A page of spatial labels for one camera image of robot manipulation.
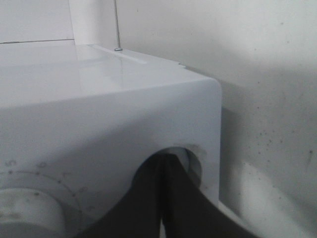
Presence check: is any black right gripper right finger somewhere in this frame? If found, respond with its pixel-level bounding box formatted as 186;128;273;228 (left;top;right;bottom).
161;154;255;238

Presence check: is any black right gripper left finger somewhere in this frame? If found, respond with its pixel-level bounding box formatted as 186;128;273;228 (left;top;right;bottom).
77;154;164;238

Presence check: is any white microwave oven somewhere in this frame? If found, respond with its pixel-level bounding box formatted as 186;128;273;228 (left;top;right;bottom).
0;45;221;238

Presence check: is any white lower dial knob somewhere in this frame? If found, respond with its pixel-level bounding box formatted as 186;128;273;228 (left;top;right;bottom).
0;188;66;238

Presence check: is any grey microwave power cord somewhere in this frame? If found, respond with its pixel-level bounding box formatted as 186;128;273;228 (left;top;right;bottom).
112;0;123;52

